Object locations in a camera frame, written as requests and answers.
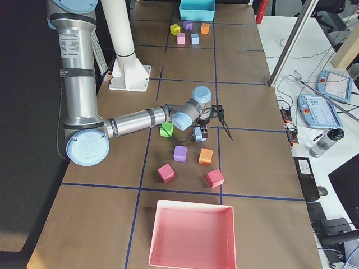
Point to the purple block right side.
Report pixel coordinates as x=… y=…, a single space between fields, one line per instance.
x=180 y=153

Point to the crimson block near purple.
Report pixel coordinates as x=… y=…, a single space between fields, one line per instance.
x=166 y=173

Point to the purple block left side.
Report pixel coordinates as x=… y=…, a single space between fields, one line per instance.
x=187 y=25

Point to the crimson block near orange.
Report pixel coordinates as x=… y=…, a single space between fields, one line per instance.
x=215 y=178

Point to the orange block right side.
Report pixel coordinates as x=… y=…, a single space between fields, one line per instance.
x=205 y=156

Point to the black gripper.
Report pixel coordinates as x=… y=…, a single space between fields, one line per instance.
x=203 y=123

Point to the brown paper table cover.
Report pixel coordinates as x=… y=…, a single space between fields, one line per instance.
x=103 y=215

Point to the aluminium frame post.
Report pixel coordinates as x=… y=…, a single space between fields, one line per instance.
x=304 y=15

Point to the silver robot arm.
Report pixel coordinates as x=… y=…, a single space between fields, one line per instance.
x=87 y=134

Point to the teach pendant near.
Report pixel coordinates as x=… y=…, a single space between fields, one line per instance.
x=318 y=113

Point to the pink plastic tray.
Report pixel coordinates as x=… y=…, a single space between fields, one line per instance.
x=193 y=235

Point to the teal plastic bin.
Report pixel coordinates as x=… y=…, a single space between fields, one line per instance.
x=197 y=10

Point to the teach pendant far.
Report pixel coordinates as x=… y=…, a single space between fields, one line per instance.
x=335 y=86

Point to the black power box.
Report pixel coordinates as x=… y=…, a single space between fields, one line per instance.
x=306 y=179

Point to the green foam block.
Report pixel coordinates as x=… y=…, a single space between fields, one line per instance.
x=166 y=129

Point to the black laptop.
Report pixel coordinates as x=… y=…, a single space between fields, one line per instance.
x=344 y=180

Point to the teach pendant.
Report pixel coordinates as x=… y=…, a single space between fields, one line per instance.
x=335 y=86
x=318 y=113

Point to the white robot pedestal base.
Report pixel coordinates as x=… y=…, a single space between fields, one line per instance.
x=128 y=73

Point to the yellow foam block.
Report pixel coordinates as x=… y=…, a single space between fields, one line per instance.
x=175 y=29

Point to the pink foam block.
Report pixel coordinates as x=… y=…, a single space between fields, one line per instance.
x=181 y=39

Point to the clear water bottle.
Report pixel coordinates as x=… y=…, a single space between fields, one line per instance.
x=327 y=140

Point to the red fire extinguisher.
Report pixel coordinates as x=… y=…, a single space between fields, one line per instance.
x=261 y=11

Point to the light blue block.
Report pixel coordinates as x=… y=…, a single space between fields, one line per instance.
x=195 y=39
x=198 y=135

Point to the orange block left side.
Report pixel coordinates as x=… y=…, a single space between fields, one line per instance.
x=205 y=28

